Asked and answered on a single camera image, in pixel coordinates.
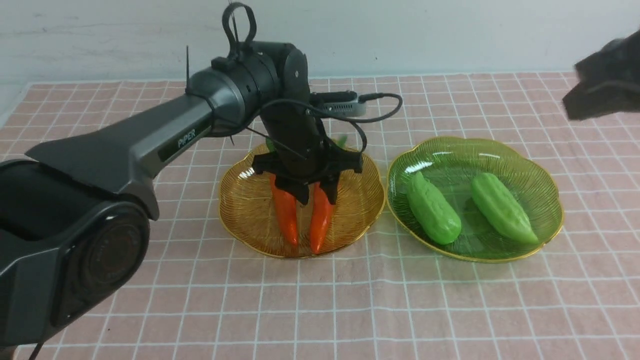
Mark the black gripper screen right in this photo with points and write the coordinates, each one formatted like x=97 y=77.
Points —
x=608 y=81

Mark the black gripper screen left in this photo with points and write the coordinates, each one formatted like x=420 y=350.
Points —
x=303 y=152

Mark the orange toy carrot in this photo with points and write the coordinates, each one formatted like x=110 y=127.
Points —
x=285 y=206
x=321 y=218

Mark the green toy cucumber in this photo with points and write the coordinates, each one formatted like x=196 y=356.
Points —
x=430 y=208
x=501 y=209

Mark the black robot arm screen left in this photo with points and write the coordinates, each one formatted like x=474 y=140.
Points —
x=76 y=212

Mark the amber ribbed plastic plate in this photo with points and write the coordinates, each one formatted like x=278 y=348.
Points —
x=246 y=208

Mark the green ribbed plastic plate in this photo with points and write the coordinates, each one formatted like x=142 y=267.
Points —
x=450 y=163

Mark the pink checkered tablecloth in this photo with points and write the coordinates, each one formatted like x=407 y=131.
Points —
x=201 y=295

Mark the grey wrist camera screen left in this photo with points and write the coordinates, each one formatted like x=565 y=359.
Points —
x=341 y=103

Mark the black camera cable screen left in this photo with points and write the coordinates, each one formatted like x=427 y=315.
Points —
x=275 y=82

